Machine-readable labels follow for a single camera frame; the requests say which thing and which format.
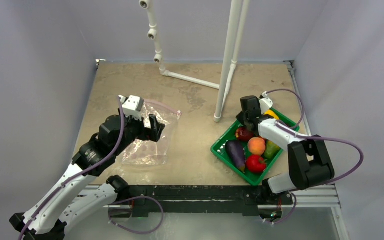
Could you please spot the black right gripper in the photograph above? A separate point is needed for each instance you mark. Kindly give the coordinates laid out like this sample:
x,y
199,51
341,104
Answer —
x,y
245,118

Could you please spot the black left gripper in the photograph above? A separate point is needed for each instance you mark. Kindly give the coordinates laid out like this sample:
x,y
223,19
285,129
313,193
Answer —
x,y
147,133

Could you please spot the clear zip top bag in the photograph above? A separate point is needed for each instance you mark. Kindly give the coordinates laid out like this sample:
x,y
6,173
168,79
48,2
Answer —
x,y
149,153

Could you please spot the purple toy eggplant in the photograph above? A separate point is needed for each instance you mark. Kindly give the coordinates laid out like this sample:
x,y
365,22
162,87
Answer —
x,y
236,153

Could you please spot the dark red toy apple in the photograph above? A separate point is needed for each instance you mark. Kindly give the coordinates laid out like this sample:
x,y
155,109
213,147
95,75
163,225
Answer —
x,y
243,135

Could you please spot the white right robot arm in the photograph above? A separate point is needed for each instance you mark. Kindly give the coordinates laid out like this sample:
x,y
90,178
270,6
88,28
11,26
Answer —
x,y
309,163

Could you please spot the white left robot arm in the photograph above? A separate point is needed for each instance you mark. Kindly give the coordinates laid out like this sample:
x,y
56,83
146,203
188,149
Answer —
x,y
56,213

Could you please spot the yellow toy bell pepper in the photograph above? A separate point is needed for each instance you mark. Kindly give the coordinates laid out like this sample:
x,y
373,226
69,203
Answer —
x,y
272,114

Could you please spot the toy peach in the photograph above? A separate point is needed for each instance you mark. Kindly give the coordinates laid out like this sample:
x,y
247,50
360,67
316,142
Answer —
x,y
256,146

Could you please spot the green toy mango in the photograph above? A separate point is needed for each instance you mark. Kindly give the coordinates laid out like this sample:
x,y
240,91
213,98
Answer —
x,y
271,150

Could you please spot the green plastic tray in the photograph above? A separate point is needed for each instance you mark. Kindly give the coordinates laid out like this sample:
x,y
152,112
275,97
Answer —
x,y
219,151

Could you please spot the red toy tomato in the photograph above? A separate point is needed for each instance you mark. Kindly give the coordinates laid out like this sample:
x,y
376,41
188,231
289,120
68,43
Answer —
x,y
256,164

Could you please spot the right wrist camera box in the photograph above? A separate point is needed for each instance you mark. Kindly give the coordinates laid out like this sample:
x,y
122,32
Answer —
x,y
265,102

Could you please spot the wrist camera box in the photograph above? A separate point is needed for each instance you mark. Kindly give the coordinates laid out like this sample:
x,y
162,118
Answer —
x,y
265,102
132,106

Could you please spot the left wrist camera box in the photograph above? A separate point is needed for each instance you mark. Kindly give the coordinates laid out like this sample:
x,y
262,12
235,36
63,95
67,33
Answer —
x,y
132,106

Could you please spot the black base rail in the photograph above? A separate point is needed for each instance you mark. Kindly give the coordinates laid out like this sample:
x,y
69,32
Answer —
x,y
211,199

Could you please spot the white PVC pipe frame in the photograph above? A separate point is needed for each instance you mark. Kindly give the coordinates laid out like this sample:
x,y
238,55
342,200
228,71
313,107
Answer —
x,y
236,24

